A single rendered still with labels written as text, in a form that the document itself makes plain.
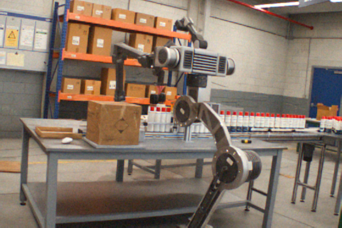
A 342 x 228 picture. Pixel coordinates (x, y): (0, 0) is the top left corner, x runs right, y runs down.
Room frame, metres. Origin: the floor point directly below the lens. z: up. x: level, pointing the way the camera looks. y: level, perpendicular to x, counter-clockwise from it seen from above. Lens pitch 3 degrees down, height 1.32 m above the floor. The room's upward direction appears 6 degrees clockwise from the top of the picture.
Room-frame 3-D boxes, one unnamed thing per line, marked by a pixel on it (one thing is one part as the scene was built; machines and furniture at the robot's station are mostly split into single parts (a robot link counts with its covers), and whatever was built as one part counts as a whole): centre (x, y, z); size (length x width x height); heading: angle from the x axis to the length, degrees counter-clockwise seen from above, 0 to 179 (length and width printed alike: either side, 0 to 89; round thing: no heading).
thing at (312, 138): (3.92, -1.25, 0.47); 1.17 x 0.38 x 0.94; 120
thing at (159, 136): (3.21, -0.03, 0.85); 1.65 x 0.11 x 0.05; 120
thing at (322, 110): (7.90, -3.36, 0.97); 0.47 x 0.41 x 0.37; 124
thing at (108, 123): (2.60, 0.40, 0.99); 0.30 x 0.24 x 0.27; 125
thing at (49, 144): (3.31, 0.17, 0.82); 2.10 x 1.31 x 0.02; 120
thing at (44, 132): (2.71, 0.83, 0.85); 0.30 x 0.26 x 0.04; 120
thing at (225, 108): (5.35, -0.66, 0.91); 0.60 x 0.40 x 0.22; 131
